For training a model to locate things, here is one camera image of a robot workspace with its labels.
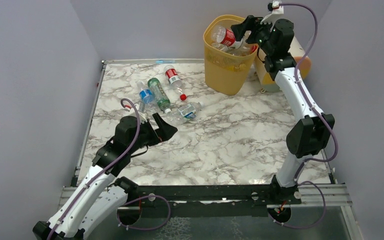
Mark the green label tall bottle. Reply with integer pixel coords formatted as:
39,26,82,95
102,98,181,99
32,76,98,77
147,77,172,114

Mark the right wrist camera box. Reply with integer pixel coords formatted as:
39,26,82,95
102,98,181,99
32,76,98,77
260,0,284,25

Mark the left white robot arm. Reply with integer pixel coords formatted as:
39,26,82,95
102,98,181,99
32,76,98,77
32,107,178,240

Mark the red label clear bottle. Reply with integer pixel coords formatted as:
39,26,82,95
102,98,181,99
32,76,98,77
164,65,187,101

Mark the purple cable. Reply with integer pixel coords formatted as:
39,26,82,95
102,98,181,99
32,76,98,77
46,97,172,240
266,2,340,231

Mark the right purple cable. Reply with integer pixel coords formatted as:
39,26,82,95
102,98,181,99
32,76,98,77
266,2,340,231

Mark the blue label clear bottle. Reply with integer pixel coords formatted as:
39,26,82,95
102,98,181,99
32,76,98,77
136,81,155,111

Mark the yellow mesh plastic bin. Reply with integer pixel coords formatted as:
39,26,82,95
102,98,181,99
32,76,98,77
203,14,258,96

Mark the crushed clear water bottle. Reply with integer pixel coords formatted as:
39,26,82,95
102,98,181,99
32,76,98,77
167,102,204,126

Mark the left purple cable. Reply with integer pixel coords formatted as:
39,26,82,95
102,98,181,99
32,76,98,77
46,97,172,240

